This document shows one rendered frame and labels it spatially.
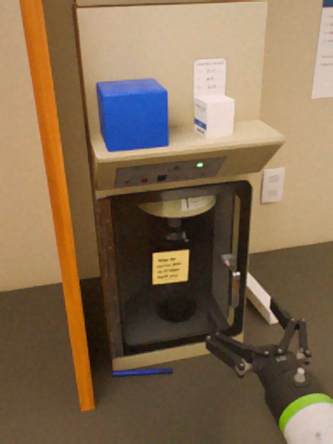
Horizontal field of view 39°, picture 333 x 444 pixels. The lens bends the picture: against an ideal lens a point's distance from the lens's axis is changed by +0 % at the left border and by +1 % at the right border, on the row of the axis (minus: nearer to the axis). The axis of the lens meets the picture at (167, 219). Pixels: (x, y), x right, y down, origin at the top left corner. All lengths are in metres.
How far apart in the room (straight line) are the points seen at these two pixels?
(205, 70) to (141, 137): 0.19
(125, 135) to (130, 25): 0.19
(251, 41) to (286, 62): 0.53
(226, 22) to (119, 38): 0.18
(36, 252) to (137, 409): 0.59
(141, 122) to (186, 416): 0.62
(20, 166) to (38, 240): 0.23
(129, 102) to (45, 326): 0.75
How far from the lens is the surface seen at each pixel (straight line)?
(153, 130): 0.75
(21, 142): 1.30
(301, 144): 1.51
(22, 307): 1.39
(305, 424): 0.76
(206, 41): 0.86
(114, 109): 0.73
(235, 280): 0.99
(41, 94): 0.74
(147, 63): 0.84
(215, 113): 0.80
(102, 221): 0.90
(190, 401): 1.09
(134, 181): 0.84
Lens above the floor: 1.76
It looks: 28 degrees down
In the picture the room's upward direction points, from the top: 1 degrees counter-clockwise
